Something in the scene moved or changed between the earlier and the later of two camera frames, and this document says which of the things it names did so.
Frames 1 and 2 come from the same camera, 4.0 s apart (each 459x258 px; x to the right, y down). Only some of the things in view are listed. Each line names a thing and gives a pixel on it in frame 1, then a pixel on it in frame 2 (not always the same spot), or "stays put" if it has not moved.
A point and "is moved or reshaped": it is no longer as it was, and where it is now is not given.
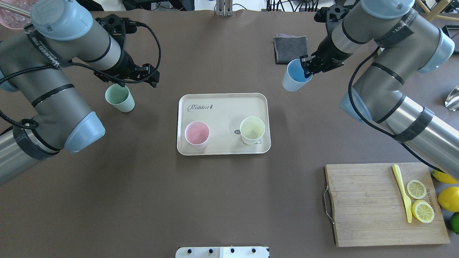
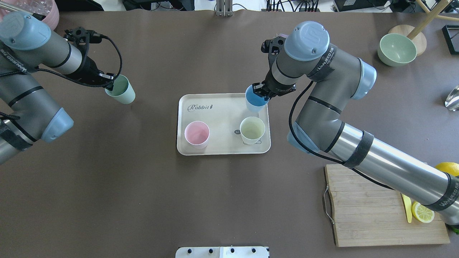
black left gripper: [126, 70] -> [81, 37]
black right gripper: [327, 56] -> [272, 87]
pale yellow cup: [251, 129] stays put
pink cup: [197, 133] stays put
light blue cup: [294, 78] is moved or reshaped
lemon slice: [422, 211] stays put
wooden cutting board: [377, 204] stays put
